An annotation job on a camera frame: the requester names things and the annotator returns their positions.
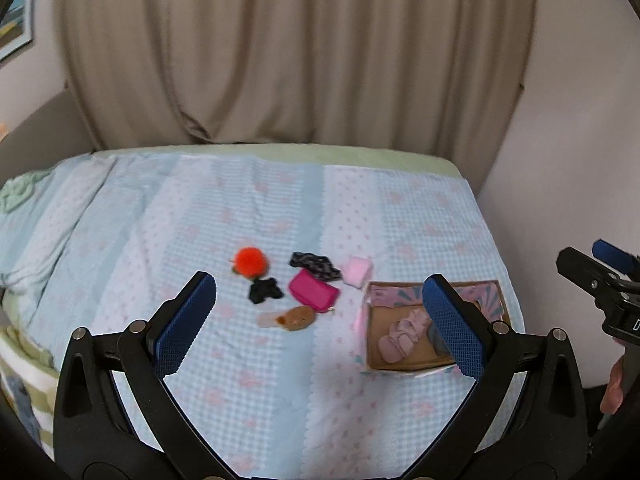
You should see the brown plush toy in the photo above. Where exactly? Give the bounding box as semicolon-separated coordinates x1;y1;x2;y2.
257;306;316;332

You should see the orange fur pompom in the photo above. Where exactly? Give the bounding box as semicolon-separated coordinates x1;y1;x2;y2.
232;246;269;280

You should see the cardboard box with pink flaps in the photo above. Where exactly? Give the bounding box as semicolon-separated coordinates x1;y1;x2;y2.
359;279;512;375

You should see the pink fluffy scrunchie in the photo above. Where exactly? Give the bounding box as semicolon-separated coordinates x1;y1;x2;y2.
341;256;373;289

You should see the magenta zip pouch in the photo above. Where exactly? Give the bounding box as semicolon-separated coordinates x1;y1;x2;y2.
288;269;341;313

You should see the black patterned scrunchie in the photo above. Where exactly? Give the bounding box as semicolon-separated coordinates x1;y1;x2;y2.
290;252;342;283

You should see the green bed sheet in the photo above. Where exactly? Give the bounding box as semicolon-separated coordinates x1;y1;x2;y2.
96;143;461;178

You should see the black small hair tie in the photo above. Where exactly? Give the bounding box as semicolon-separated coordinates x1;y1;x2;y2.
247;276;284;305

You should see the framed wall picture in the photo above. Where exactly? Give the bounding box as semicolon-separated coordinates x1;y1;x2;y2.
0;0;35;63

